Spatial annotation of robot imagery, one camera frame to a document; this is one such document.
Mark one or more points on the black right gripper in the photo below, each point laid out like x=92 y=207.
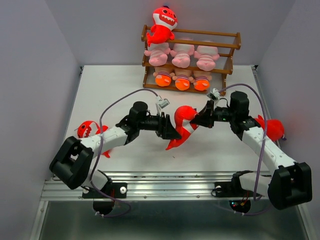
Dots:
x=204 y=117

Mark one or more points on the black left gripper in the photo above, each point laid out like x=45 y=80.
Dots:
x=165 y=130

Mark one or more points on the red shark plush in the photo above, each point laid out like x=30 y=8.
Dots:
x=275 y=130
x=182 y=118
x=164 y=22
x=87 y=129

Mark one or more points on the boy doll from corner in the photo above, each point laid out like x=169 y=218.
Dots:
x=201 y=80

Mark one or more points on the boy doll face up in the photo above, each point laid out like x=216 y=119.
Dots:
x=182 y=78

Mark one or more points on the boy doll black hair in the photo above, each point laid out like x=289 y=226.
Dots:
x=163 y=75

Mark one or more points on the pink pig plush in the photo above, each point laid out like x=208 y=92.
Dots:
x=206 y=57
x=157 y=53
x=181 y=53

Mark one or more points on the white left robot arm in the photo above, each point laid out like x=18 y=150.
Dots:
x=73 y=162

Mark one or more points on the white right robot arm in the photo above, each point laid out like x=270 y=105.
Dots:
x=289 y=183

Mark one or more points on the wooden three-tier shelf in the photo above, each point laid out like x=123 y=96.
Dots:
x=226 y=43

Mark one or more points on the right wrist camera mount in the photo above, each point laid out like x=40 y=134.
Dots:
x=214 y=95

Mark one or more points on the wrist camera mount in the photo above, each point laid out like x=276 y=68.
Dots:
x=161 y=103
x=214 y=95

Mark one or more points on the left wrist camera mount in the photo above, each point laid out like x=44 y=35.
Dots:
x=161 y=103

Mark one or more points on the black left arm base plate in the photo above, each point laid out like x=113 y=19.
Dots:
x=116 y=190

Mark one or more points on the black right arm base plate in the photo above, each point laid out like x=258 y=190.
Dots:
x=227 y=189

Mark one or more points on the aluminium rail frame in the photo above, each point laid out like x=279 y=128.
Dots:
x=181 y=175

